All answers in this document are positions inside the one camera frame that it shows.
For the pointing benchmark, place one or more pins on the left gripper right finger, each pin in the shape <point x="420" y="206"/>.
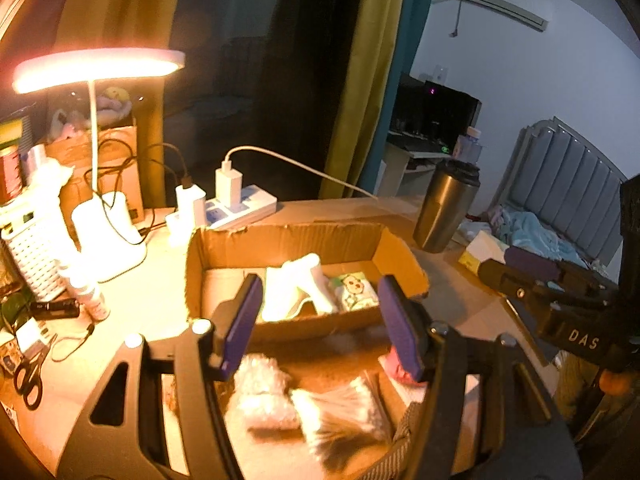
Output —
<point x="424" y="347"/>

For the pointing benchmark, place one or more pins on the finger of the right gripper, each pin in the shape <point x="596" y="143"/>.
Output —
<point x="540" y="262"/>
<point x="557" y="291"/>

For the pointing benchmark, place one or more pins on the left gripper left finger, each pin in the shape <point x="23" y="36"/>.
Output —
<point x="207" y="352"/>

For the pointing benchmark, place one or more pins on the pink fluffy object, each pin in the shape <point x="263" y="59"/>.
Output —
<point x="394" y="370"/>

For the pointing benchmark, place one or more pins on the white fluffy bag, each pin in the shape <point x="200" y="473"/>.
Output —
<point x="260" y="395"/>

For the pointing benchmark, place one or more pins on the cotton swab bundle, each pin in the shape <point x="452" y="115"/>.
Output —
<point x="349" y="413"/>

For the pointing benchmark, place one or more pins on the dark polka dot pouch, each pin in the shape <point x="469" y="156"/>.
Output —
<point x="391" y="465"/>

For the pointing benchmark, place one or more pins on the person hand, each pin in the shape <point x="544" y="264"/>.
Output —
<point x="617" y="384"/>

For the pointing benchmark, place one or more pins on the yellow white tissue box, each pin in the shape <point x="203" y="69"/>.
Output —
<point x="481" y="248"/>

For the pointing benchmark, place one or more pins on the grey padded headboard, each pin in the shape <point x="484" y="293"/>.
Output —
<point x="568" y="184"/>

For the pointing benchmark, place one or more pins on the cartoon printed pack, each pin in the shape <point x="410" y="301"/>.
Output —
<point x="353" y="291"/>

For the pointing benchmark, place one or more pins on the steel travel mug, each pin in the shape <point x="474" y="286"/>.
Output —
<point x="448" y="199"/>

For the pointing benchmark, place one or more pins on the white rolled cloth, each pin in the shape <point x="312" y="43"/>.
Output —
<point x="291" y="285"/>

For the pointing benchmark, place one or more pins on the cardboard tray box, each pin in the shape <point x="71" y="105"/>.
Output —
<point x="218" y="261"/>

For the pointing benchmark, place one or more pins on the clear water bottle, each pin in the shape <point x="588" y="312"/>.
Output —
<point x="468" y="147"/>

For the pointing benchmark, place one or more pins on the white desk lamp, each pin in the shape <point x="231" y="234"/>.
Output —
<point x="109" y="243"/>

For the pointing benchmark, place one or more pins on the white power strip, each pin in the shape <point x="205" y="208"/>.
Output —
<point x="255" y="205"/>

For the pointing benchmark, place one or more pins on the black scissors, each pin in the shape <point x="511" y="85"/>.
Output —
<point x="27" y="379"/>

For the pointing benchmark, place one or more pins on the black monitor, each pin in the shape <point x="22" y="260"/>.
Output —
<point x="429" y="117"/>

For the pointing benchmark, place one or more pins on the brown paper bag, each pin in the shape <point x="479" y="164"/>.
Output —
<point x="115" y="145"/>

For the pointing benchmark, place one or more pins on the white calculator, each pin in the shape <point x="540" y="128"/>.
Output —
<point x="25" y="233"/>

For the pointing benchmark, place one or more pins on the yellow curtain right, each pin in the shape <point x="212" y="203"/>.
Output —
<point x="371" y="55"/>

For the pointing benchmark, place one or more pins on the yellow curtain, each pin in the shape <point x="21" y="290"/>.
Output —
<point x="371" y="55"/>
<point x="132" y="38"/>

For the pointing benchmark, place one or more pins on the yellow curtain left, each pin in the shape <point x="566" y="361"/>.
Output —
<point x="132" y="38"/>

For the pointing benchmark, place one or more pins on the white charger with cable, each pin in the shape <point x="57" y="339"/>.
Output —
<point x="288" y="178"/>

